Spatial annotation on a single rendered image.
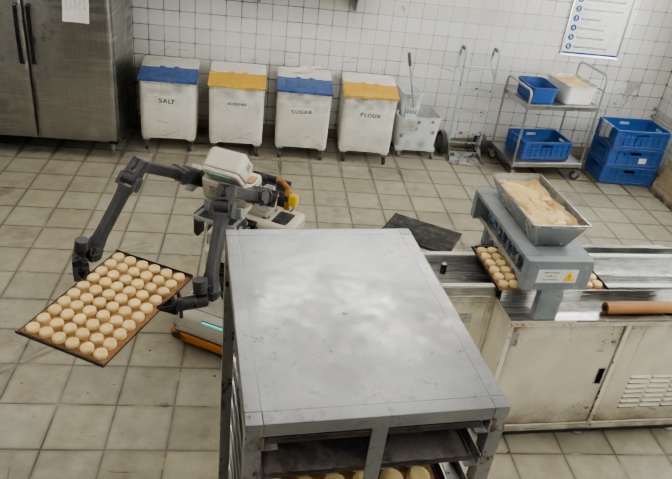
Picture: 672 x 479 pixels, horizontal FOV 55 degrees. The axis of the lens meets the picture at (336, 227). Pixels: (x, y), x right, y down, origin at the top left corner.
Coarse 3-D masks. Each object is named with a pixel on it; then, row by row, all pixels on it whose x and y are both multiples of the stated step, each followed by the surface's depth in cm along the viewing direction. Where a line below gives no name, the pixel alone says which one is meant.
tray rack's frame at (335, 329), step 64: (256, 256) 151; (320, 256) 154; (384, 256) 157; (256, 320) 130; (320, 320) 133; (384, 320) 135; (448, 320) 138; (256, 384) 115; (320, 384) 117; (384, 384) 118; (448, 384) 120; (256, 448) 109
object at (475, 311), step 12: (432, 264) 342; (456, 264) 345; (468, 264) 346; (444, 276) 333; (456, 276) 335; (456, 300) 319; (468, 300) 321; (480, 300) 322; (492, 300) 323; (468, 312) 324; (480, 312) 326; (468, 324) 328; (480, 324) 330; (480, 336) 334; (480, 348) 339
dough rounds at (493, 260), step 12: (480, 252) 345; (492, 252) 345; (492, 264) 334; (504, 264) 335; (492, 276) 327; (504, 276) 326; (516, 276) 326; (504, 288) 318; (516, 288) 320; (588, 288) 327; (600, 288) 328
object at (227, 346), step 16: (224, 256) 164; (224, 272) 164; (224, 288) 165; (224, 304) 168; (224, 320) 170; (224, 336) 173; (224, 352) 176; (224, 368) 179; (224, 384) 182; (224, 400) 185; (224, 416) 188; (224, 432) 191; (224, 448) 195; (224, 464) 198
